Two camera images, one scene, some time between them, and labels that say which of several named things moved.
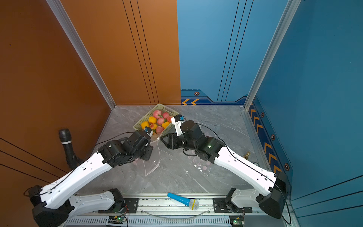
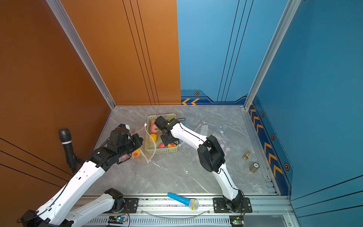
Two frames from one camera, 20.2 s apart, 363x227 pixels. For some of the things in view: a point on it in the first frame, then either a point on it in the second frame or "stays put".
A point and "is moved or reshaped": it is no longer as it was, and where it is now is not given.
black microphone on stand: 65,137 stays put
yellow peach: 152,119 -> 154,136
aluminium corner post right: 291,7 stays put
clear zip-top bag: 154,161 is moved or reshaped
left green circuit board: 116,219 stays put
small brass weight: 246,156 stays put
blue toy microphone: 193,204 stays put
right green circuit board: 237,221 stays put
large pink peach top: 157,114 -> 153,127
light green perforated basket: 159,119 is moved or reshaped
